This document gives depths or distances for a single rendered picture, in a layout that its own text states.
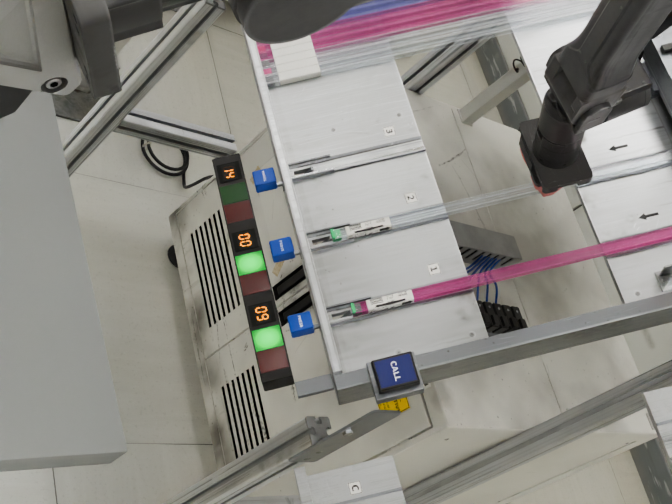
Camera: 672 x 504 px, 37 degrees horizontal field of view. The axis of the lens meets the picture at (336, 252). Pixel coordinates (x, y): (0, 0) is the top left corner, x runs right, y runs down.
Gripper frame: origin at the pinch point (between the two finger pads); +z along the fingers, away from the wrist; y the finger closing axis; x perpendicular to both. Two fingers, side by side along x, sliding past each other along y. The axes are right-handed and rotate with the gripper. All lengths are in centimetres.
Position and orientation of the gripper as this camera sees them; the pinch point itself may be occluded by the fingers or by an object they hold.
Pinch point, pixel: (545, 185)
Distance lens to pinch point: 135.9
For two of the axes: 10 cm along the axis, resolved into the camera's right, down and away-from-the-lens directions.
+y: -2.4, -8.7, 4.4
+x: -9.7, 2.4, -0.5
